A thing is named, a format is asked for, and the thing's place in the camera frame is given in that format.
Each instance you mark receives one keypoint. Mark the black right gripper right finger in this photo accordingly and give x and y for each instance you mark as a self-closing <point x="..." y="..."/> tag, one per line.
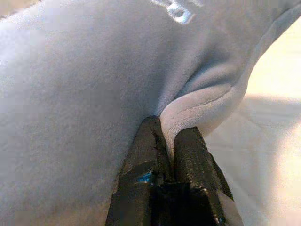
<point x="197" y="162"/>

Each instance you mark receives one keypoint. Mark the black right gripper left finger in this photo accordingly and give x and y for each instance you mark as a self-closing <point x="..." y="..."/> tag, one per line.
<point x="138" y="164"/>

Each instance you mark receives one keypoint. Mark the grey blue fleece garment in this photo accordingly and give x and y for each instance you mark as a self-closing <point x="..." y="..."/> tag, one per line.
<point x="82" y="94"/>

